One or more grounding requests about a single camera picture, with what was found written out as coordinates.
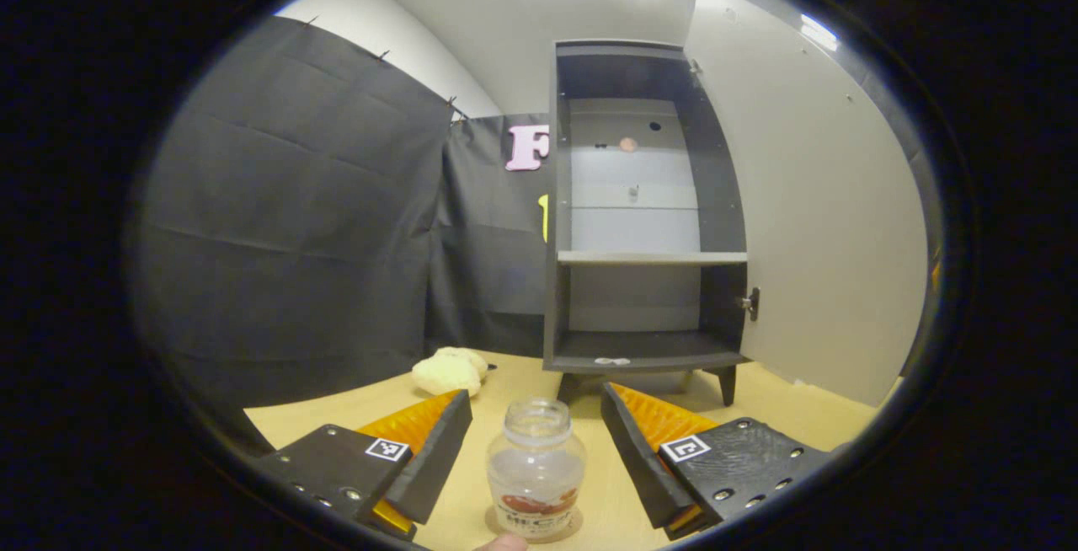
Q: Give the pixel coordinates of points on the metal door hinge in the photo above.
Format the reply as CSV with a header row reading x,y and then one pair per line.
x,y
696,67
749,303

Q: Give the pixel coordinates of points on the pale yellow plush toy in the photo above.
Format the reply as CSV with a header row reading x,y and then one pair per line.
x,y
446,372

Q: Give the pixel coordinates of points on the grey cabinet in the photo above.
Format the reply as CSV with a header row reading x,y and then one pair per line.
x,y
636,163

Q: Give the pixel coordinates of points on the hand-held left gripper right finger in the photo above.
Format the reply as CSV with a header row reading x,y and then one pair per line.
x,y
640,458

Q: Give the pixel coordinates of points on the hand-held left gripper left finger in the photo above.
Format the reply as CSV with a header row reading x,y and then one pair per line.
x,y
434,458

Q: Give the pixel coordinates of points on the clear glass bottle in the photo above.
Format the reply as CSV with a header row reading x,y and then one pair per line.
x,y
536,471

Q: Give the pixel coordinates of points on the light grey cabinet shelf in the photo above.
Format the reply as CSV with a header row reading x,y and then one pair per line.
x,y
648,257

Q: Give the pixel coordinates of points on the black backdrop cloth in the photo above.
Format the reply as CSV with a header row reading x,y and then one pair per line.
x,y
295,239

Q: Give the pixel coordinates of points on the light grey cabinet door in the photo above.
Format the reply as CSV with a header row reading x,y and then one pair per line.
x,y
825,214

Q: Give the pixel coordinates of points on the ceiling light panel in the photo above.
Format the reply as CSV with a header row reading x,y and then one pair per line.
x,y
819,32

